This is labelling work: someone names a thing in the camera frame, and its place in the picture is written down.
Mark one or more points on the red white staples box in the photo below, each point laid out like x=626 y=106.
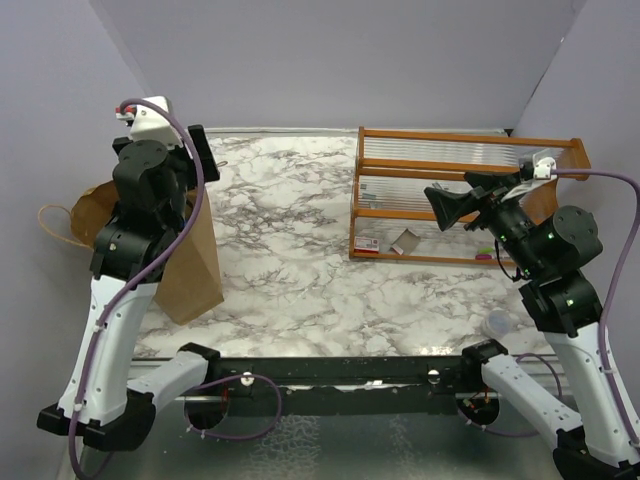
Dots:
x=366 y=245

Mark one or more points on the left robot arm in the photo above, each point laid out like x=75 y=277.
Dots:
x=101 y=405

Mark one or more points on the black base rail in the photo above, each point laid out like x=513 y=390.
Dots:
x=334 y=386

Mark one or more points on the open small cardboard box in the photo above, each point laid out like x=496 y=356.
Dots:
x=406 y=243

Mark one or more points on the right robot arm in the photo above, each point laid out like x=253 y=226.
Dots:
x=599 y=439

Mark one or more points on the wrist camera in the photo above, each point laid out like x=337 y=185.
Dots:
x=536 y=165
x=147 y=124

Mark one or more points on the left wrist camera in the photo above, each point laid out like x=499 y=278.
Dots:
x=147 y=124

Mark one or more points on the brown paper bag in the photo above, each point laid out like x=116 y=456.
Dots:
x=191 y=284

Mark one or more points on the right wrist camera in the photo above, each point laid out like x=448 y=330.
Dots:
x=536 y=165

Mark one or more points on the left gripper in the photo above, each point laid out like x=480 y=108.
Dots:
x=211 y=172

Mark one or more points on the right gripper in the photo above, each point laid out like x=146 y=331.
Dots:
x=488 y=191

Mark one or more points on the wooden shelf rack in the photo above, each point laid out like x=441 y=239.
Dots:
x=422 y=196

